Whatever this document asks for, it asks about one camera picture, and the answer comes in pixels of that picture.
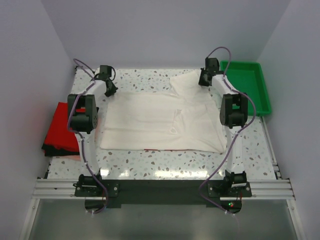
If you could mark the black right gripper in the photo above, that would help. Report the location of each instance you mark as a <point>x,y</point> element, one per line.
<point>200,81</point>

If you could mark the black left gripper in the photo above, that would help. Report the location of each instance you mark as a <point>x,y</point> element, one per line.
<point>112,91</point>

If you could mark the white t shirt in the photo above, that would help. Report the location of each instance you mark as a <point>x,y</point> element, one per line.
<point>184,118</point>

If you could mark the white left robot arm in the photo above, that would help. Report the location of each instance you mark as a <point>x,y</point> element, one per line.
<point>83,120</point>

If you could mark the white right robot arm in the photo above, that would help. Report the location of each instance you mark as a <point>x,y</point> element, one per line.
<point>233,116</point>

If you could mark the green plastic tray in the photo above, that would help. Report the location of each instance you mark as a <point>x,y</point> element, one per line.
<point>248,77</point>

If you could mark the red folded t shirt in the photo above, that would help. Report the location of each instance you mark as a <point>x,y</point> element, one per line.
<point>58,134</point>

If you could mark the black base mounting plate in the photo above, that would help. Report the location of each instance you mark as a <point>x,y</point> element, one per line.
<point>112,193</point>

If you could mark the aluminium rail frame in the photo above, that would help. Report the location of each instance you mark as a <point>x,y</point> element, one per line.
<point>262,169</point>

